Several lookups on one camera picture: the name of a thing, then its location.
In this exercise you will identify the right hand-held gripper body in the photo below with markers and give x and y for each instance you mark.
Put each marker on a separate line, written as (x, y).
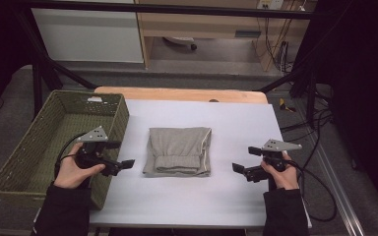
(277, 145)

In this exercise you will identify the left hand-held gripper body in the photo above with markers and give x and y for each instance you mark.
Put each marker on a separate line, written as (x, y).
(93, 135)

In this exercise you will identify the grey pants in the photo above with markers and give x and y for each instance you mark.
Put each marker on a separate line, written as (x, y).
(177, 152)

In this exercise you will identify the green woven basket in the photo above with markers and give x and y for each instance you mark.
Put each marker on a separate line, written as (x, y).
(29, 157)

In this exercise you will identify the person's right hand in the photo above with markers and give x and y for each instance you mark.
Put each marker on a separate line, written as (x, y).
(283, 178)

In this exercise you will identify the person's left hand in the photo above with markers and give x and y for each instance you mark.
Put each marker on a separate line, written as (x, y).
(69, 173)

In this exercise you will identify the white basket label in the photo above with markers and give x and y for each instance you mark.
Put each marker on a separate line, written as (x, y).
(94, 99)

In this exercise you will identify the yellow and black tool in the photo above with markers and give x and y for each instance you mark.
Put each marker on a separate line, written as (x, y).
(287, 106)

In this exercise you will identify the wooden table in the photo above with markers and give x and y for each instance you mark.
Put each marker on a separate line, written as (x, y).
(177, 94)

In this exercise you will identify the white cabinet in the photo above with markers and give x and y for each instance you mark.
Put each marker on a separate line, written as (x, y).
(85, 32)

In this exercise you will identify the dark curtain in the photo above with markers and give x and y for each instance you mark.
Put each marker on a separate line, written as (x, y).
(361, 82)
(0, 42)

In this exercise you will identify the chair base with castor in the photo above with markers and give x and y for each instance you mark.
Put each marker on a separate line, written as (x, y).
(180, 41)

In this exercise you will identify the wooden desk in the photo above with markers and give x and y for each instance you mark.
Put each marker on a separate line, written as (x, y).
(203, 23)

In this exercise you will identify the white power strip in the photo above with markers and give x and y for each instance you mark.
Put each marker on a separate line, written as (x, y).
(270, 4)

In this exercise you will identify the black metal frame stand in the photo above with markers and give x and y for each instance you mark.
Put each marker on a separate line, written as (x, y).
(303, 82)
(39, 72)

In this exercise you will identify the aluminium rail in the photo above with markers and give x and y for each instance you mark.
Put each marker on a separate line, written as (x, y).
(341, 196)

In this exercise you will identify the black metal frame bar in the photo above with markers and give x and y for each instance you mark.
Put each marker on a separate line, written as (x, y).
(164, 9)

